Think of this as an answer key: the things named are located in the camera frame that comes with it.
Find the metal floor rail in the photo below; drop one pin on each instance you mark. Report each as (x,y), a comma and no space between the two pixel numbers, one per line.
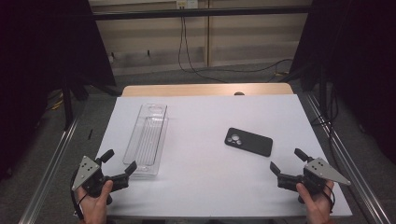
(49,171)
(351,168)

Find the white wall outlet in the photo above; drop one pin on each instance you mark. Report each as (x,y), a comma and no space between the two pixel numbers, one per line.
(186,3)

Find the black curtain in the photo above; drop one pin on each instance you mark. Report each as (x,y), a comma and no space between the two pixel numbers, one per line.
(358,62)
(37,62)

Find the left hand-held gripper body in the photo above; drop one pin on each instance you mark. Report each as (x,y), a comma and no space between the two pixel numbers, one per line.
(90,174)

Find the black stand leg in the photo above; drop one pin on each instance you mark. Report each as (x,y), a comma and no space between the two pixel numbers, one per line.
(67,102)

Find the black horizontal bar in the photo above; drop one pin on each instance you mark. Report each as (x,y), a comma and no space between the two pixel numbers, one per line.
(199,12)

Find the clear plastic packaging tray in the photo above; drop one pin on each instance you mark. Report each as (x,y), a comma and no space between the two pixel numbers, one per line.
(149,140)

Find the person's right hand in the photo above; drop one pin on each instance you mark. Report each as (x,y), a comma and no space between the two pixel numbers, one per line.
(316,203)

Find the white table mat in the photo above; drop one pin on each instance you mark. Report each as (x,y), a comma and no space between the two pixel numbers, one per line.
(202,180)

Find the dark round table grommet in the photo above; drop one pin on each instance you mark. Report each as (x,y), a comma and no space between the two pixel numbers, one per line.
(239,93)

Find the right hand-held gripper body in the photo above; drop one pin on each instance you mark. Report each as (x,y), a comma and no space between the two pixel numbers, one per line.
(314,175)

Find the person's left hand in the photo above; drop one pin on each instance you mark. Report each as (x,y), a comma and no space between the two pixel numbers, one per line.
(95,203)

